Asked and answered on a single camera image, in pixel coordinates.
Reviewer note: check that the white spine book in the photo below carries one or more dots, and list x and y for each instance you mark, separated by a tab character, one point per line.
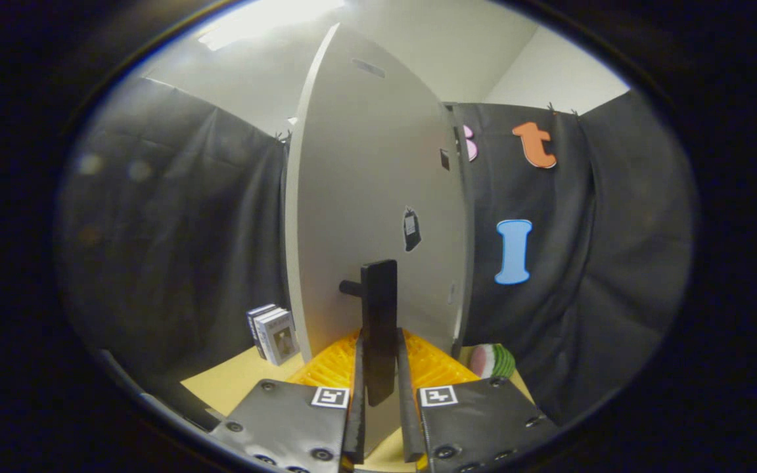
260	323

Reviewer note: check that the grey cover book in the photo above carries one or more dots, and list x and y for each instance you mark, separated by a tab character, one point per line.
281	340

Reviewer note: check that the black backdrop cloth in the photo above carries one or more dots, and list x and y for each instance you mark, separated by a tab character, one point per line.
168	230

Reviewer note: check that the watermelon slice toy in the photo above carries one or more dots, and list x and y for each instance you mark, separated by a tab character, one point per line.
491	361

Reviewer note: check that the grey shoe cabinet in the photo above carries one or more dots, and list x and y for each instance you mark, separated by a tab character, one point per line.
462	230

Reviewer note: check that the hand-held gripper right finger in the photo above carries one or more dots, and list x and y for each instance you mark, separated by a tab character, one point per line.
410	420

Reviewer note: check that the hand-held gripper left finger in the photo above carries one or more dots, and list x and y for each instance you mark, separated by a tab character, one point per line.
355	420

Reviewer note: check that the grey shoe cabinet door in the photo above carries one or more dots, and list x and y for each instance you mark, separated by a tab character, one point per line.
365	164

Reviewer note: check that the blue spine book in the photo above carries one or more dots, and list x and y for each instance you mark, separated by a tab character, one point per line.
250	322

